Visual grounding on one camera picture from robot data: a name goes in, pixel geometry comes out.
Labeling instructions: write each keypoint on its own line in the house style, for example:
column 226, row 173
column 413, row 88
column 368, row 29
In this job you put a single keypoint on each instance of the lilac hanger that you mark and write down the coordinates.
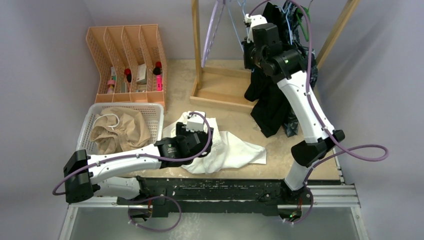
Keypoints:
column 214, row 21

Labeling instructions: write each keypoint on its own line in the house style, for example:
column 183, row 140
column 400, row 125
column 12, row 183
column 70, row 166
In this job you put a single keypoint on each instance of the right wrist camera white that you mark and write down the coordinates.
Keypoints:
column 252, row 21

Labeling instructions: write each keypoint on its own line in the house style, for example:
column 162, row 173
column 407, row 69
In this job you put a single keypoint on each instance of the plain black shorts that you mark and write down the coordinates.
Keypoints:
column 272, row 110

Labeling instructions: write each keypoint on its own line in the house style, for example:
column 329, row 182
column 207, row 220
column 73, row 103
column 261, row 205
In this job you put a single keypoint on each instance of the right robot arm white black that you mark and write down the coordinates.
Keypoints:
column 287, row 71

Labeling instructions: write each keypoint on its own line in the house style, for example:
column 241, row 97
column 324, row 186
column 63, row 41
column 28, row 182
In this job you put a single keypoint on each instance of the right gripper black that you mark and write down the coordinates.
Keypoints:
column 248, row 46

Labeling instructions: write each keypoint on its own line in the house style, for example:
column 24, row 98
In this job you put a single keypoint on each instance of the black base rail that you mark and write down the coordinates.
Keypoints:
column 219, row 196

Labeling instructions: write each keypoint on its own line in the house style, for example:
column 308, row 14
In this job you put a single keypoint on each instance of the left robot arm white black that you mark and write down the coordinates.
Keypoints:
column 83, row 173

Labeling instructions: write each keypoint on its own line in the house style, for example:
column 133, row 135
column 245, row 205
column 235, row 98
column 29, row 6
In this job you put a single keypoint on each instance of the beige shorts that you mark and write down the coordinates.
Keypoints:
column 119, row 129

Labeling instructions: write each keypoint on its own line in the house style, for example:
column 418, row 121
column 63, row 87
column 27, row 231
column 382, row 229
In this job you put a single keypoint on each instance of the white plastic basket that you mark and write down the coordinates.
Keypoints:
column 153, row 113

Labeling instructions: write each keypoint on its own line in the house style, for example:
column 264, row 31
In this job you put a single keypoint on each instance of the pink highlighter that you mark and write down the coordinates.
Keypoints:
column 159, row 82

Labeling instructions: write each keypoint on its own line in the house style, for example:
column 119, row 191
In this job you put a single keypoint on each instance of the black patterned shorts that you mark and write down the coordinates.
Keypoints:
column 308, row 76

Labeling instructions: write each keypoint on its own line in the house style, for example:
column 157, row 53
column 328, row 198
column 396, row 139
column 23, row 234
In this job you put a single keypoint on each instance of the light blue hanger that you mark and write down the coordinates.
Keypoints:
column 242, row 5
column 288, row 23

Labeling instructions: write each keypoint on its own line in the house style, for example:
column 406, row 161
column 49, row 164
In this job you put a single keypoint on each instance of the wooden clothes rack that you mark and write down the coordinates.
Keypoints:
column 224, row 88

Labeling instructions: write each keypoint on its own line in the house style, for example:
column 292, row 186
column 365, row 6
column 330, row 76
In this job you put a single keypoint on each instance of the white small box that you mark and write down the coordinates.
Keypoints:
column 141, row 77

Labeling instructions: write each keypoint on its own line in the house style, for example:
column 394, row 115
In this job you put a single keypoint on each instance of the white shorts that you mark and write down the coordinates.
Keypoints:
column 227, row 152

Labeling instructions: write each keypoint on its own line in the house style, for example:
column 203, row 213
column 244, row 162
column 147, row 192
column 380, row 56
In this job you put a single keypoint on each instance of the peach plastic file organizer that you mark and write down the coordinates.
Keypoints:
column 115, row 48

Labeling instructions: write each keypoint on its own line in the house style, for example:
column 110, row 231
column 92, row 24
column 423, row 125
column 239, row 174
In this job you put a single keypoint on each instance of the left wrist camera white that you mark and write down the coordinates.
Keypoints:
column 195, row 122

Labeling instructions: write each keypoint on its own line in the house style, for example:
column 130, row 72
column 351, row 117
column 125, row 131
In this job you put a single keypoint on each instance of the red black marker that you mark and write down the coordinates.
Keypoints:
column 128, row 75

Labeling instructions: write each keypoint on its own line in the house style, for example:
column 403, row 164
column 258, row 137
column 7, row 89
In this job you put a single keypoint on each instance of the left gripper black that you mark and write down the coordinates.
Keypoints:
column 182, row 132

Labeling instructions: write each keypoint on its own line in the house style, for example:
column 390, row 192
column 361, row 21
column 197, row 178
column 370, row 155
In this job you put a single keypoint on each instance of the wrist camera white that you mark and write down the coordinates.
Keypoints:
column 195, row 122
column 252, row 21

